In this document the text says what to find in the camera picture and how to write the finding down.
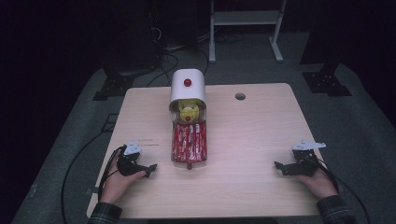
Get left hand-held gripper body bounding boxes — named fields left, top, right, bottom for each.
left=116, top=140, right=149, bottom=177

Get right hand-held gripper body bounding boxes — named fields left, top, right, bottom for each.
left=289, top=140, right=328, bottom=178

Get person's left hand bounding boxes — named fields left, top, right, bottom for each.
left=99, top=152, right=148, bottom=205

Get person's right hand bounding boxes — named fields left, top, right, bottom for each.
left=294, top=161, right=339, bottom=200

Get red snack packets bag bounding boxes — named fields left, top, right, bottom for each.
left=169, top=119, right=209, bottom=171

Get row of red snack packets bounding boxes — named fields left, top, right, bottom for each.
left=172, top=121, right=207, bottom=163

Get yellow plush toy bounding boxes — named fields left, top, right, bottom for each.
left=177, top=98, right=201, bottom=123

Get black stand base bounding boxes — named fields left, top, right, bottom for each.
left=302, top=61, right=353, bottom=98
left=92, top=72, right=135, bottom=102

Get white rounded box red knob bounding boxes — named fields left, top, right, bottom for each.
left=168, top=68, right=207, bottom=123

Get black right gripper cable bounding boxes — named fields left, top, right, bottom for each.
left=306, top=157, right=372, bottom=224

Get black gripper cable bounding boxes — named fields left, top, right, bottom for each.
left=61, top=130, right=125, bottom=224
left=306, top=157, right=372, bottom=224

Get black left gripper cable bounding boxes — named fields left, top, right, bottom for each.
left=61, top=130, right=125, bottom=224

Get black floor cables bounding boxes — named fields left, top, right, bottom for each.
left=145, top=26, right=210, bottom=89

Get white metal table frame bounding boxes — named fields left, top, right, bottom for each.
left=208, top=0, right=288, bottom=64

